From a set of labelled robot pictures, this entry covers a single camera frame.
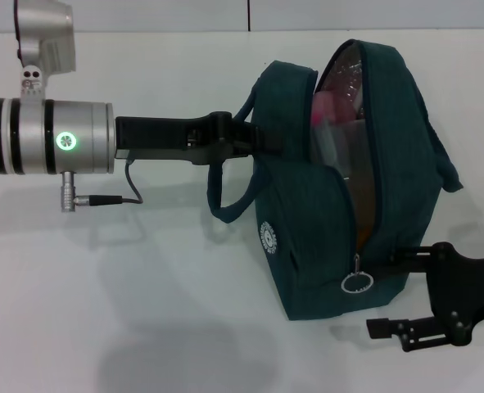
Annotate left gripper cable with plug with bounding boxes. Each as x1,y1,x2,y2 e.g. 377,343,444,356
60,157,144,214

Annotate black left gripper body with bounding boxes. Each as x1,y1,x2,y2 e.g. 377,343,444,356
114,110,247,168

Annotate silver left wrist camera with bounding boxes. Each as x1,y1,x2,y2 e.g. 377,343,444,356
12,0,78,102

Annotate pink toy peach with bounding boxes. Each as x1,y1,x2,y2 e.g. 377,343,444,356
313,75,364,126

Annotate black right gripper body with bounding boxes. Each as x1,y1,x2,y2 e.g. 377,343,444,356
423,241,484,346

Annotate dark teal lunch bag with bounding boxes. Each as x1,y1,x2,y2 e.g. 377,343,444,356
206,38,463,323

